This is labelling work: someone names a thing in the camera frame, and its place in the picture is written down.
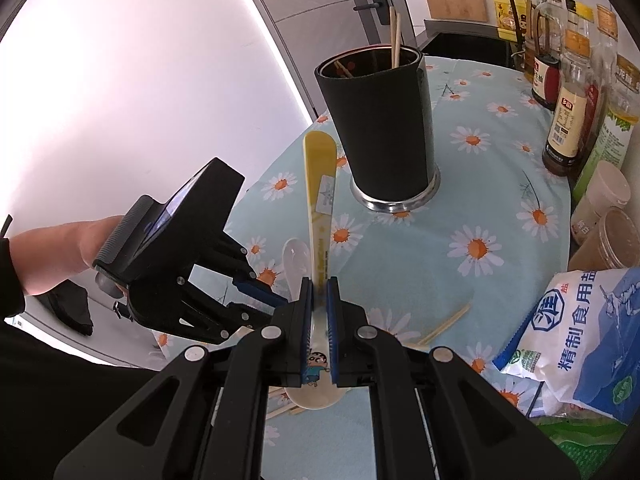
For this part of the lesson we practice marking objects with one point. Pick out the soy sauce bottle red label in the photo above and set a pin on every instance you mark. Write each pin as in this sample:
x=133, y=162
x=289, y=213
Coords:
x=546, y=77

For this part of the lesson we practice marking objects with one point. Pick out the person's left hand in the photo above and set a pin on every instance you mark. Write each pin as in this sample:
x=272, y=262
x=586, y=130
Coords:
x=60, y=255

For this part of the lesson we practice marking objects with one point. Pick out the yellow white cartoon spoon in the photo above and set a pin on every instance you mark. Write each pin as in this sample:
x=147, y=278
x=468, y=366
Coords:
x=319, y=185

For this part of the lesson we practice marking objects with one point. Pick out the grey door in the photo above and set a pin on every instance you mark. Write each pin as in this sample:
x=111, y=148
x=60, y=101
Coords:
x=370, y=35

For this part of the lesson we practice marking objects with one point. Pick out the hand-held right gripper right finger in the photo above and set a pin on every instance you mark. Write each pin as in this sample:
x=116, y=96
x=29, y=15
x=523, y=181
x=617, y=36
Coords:
x=332, y=330

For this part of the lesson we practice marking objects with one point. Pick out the black utensil holder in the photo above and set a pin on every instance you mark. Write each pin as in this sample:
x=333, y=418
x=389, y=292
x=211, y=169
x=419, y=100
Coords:
x=380, y=135

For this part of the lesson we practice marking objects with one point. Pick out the daisy print tablecloth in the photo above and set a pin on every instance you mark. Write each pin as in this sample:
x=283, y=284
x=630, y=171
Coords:
x=480, y=200

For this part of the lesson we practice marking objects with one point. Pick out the brown sauce bottle white label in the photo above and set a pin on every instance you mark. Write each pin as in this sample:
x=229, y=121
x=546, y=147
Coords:
x=567, y=125

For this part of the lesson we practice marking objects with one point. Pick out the white plastic spoon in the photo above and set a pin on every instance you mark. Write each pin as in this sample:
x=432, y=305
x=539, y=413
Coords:
x=296, y=262

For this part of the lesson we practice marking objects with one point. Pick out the wooden chopstick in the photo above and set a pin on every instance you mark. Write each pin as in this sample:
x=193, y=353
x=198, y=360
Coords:
x=343, y=68
x=440, y=331
x=445, y=322
x=282, y=407
x=398, y=40
x=392, y=35

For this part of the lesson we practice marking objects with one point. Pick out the dark cloth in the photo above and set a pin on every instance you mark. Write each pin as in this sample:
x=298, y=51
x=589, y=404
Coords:
x=72, y=310

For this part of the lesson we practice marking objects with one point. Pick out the beige lid plastic jar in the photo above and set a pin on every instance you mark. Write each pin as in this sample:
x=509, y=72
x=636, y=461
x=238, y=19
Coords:
x=602, y=195
x=612, y=240

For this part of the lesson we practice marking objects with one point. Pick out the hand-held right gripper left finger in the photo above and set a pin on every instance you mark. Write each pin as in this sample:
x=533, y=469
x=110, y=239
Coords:
x=307, y=330

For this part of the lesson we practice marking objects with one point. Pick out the green label oil bottle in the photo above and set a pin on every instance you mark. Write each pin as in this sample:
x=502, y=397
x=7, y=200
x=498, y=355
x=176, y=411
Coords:
x=617, y=130

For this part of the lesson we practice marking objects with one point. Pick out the white blue salt bag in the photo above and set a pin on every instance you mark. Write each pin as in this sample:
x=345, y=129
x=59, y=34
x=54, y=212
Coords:
x=585, y=340

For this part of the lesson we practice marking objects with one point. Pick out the black kitchen sink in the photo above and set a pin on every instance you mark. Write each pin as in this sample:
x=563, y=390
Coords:
x=467, y=50

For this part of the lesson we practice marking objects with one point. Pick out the green plastic bag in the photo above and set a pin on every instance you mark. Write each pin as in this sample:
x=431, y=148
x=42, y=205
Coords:
x=580, y=442

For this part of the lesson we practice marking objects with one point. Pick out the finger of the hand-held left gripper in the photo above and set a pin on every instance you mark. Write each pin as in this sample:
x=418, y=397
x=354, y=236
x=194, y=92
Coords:
x=260, y=292
x=240, y=316

